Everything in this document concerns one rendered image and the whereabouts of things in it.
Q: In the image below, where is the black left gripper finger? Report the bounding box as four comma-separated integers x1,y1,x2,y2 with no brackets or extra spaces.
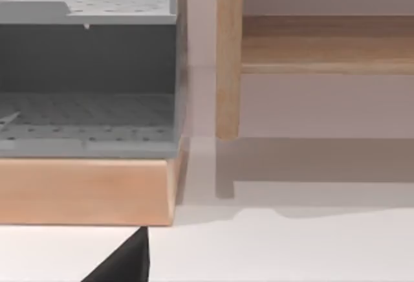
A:
80,226,152,282

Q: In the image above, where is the pale wooden drawer front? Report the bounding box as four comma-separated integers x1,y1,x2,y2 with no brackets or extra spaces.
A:
0,157,177,228

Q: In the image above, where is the grey pierced drawer inside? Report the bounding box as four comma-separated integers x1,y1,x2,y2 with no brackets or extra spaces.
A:
0,23,182,160

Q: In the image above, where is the wooden cupboard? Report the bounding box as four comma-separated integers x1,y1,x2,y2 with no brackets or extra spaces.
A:
0,0,189,205

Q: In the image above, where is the wooden open shelf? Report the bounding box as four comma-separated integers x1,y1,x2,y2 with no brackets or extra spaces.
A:
215,0,414,142

